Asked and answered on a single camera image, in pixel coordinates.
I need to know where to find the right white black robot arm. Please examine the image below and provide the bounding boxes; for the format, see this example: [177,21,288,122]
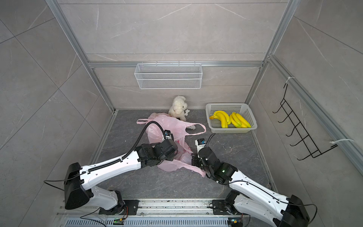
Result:
[192,146,311,227]

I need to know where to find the plain pink plastic bag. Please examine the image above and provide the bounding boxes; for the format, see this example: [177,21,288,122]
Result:
[137,113,206,177]

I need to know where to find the yellow-green banana bunch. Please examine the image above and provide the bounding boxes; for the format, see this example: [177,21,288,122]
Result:
[209,111,231,128]
[230,113,251,128]

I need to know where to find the white plastic basket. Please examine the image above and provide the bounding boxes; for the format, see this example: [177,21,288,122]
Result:
[206,103,257,133]

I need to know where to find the yellow-green banana bunch left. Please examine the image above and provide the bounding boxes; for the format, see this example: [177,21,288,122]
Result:
[209,111,231,128]

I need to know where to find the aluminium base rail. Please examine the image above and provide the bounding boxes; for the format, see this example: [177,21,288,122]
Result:
[51,198,275,227]

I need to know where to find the white plush toy dog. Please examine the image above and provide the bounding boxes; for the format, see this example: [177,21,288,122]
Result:
[168,96,190,122]

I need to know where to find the yellow-green banana bunch right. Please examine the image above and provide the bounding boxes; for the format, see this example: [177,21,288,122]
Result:
[230,113,251,128]

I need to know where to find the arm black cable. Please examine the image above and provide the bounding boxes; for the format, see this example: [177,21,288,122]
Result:
[205,133,318,225]
[43,120,166,192]

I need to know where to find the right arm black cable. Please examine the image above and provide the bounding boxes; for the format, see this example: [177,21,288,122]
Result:
[205,133,318,225]

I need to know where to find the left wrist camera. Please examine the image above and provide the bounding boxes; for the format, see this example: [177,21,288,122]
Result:
[164,130,174,141]

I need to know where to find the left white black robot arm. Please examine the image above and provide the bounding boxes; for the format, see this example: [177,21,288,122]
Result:
[64,139,178,215]

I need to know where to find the black wire hook rack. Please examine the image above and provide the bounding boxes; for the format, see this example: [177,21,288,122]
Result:
[272,84,338,161]

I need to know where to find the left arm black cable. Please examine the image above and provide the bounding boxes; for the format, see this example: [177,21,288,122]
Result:
[43,120,166,192]

